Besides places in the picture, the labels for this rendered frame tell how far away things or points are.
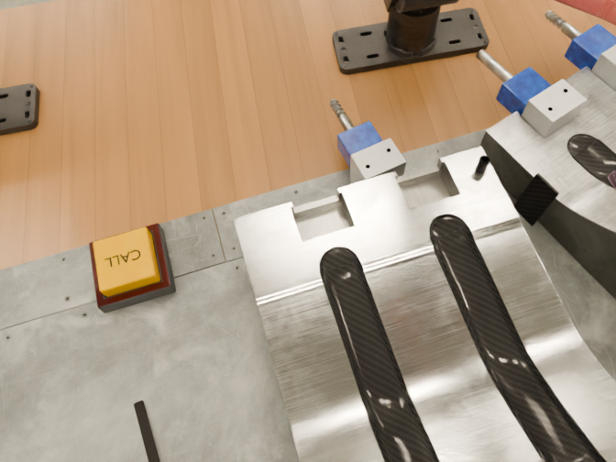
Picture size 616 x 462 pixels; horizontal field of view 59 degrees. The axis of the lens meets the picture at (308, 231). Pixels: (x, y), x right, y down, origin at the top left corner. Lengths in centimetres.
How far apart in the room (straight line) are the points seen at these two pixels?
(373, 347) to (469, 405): 9
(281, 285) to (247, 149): 24
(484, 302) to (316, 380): 17
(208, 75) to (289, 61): 11
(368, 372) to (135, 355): 25
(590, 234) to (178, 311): 43
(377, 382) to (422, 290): 9
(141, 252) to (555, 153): 45
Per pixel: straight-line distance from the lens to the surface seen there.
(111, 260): 61
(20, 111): 81
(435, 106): 72
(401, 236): 52
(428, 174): 57
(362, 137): 63
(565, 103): 65
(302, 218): 55
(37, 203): 73
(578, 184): 63
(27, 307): 68
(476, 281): 52
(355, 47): 76
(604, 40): 74
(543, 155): 64
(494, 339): 51
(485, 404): 48
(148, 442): 58
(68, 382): 63
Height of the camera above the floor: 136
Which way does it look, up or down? 64 degrees down
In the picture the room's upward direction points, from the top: 7 degrees counter-clockwise
